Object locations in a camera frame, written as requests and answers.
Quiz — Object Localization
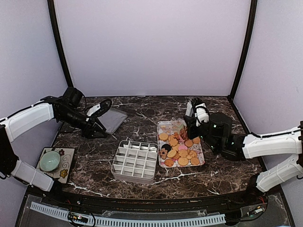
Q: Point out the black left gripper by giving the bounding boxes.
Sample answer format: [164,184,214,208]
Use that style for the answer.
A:
[58,108,107,139]

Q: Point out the pink round cookie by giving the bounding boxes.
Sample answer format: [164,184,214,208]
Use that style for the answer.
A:
[178,145,188,151]

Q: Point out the silver metal tongs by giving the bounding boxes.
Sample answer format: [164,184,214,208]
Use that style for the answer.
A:
[179,101,194,141]

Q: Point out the silver divided cookie tin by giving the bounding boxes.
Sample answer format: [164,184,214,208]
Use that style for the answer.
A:
[111,140,158,185]

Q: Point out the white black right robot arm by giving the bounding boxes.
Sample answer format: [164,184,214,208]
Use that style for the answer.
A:
[184,112,303,205]

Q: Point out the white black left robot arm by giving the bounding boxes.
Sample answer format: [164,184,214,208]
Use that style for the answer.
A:
[0,87,112,206]

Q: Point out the silver tin lid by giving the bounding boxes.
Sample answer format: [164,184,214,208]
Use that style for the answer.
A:
[98,108,128,134]

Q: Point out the floral cookie tray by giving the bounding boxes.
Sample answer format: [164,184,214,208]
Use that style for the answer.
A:
[157,119,205,168]

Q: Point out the round orange cookie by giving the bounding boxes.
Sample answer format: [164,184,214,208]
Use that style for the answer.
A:
[190,157,200,166]

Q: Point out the black chocolate sandwich cookie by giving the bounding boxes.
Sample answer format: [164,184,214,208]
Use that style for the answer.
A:
[161,144,171,152]

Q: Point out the tan sandwich biscuit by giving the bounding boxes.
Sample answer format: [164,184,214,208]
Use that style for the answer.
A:
[159,132,169,141]

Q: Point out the round tan biscuit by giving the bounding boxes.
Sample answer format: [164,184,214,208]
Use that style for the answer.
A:
[178,157,189,166]

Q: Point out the brown flower jam cookie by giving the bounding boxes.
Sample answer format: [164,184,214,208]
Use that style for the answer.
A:
[160,148,168,159]

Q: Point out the orange chip cookie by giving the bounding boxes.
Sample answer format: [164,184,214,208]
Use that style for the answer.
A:
[164,159,174,167]

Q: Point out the floral square coaster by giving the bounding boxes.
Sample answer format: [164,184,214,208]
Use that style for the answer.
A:
[36,147,75,184]

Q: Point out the green ceramic cup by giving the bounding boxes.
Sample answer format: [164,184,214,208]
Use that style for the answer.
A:
[39,151,61,172]

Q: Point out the white slotted cable duct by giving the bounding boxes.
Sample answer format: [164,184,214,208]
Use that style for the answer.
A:
[29,202,226,227]

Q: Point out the left black frame post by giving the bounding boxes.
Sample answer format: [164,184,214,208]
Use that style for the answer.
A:
[47,0,74,87]

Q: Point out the black frame post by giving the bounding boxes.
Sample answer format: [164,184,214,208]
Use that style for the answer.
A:
[47,0,74,87]
[228,0,258,102]

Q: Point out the right black frame post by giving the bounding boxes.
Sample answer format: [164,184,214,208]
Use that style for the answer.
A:
[228,0,258,102]

